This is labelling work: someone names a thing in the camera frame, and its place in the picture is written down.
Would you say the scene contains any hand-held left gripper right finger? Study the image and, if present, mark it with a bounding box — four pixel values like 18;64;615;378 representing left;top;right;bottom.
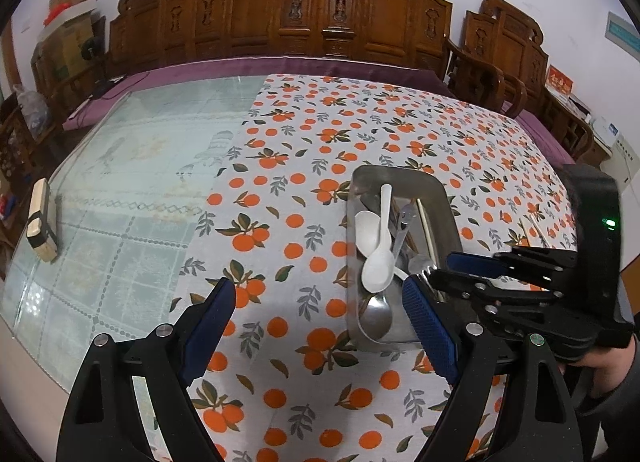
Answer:
401;276;586;462

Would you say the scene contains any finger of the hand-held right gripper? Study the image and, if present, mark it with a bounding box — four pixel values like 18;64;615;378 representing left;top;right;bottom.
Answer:
429;269;566;328
446;247;576;290

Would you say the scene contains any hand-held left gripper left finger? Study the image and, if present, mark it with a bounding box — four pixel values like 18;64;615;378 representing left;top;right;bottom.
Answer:
55;278;237;462

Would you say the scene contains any light wooden chopstick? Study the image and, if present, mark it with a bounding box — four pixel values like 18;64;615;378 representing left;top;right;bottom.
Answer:
416;198;443;268

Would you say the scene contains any metal spoon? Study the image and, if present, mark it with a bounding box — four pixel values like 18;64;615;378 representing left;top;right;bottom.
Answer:
357;291;395;340

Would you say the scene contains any white plastic spoon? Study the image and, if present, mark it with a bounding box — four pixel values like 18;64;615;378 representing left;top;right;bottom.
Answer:
354;210;410;279
361;183;399;293

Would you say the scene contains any metal fork with cutout handle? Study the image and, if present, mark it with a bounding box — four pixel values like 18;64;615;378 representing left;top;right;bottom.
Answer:
392;201;436;283

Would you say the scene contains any steel tray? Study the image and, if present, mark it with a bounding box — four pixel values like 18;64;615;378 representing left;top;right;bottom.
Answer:
346;165;463;354

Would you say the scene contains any person's right forearm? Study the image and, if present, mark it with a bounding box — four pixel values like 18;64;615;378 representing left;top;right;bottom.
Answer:
575;357;640;462

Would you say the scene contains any person's right hand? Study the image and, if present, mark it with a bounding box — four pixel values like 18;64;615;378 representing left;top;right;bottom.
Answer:
560;337;640;378

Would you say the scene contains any white appliance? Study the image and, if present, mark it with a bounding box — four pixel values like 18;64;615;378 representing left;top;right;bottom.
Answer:
590;117;640;183

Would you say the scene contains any purple seat cushion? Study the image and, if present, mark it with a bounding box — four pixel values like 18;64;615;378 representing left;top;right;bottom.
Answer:
515;109;576;165

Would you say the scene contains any wooden side table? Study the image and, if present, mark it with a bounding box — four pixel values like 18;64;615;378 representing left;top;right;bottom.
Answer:
542;89;598;160

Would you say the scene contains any orange print tablecloth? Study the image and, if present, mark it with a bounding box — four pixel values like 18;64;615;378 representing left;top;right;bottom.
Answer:
147;73;581;462

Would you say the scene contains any wooden block with black tape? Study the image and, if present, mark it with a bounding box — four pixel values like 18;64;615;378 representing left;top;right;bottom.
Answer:
25;179;60;263

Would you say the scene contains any carved wooden armchair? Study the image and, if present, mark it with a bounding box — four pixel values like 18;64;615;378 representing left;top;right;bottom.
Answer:
444;0;551;115

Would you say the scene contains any purple bench cushion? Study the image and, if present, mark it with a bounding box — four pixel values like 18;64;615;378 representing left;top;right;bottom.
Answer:
62;56;451;132

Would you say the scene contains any clear plastic bag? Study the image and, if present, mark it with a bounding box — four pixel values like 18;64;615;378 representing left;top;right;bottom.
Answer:
12;84;51;140

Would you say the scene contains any large cardboard box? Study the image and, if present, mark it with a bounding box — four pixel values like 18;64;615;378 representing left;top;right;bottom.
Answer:
31;12;107;88

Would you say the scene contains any carved wooden bench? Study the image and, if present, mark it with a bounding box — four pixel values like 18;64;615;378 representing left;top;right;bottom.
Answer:
107;0;453;85

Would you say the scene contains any red wall poster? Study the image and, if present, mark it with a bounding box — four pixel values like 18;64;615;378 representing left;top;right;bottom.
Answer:
545;64;576;95

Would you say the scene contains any teal wall poster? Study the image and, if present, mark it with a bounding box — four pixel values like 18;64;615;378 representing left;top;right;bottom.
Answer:
604;11;640;55

